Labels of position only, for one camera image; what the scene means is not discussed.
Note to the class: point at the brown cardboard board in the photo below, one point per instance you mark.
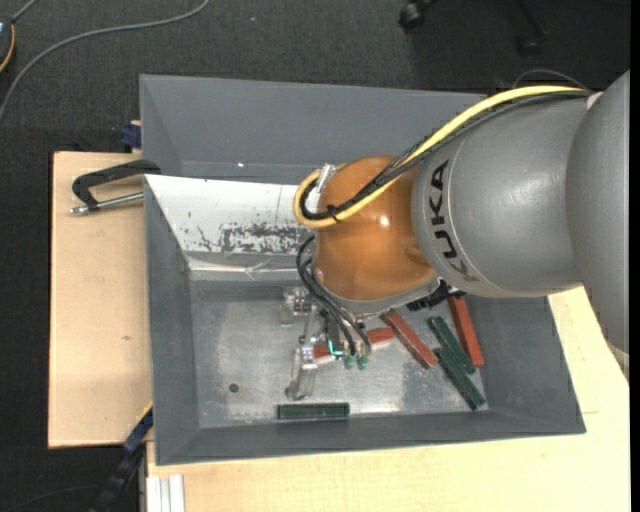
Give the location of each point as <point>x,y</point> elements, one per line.
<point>97,300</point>

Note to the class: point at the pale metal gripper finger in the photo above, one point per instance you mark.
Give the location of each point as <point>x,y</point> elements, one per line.
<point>296,306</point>
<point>303,372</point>

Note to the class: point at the grey metal bin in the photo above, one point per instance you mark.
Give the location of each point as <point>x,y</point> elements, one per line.
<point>240,350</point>

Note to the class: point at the black cylinder on white bracket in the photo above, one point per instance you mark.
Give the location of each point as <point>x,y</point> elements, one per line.
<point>431,300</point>

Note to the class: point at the dark green flat block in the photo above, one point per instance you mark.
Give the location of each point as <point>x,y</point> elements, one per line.
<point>462,380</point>
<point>451,346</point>
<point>313,411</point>

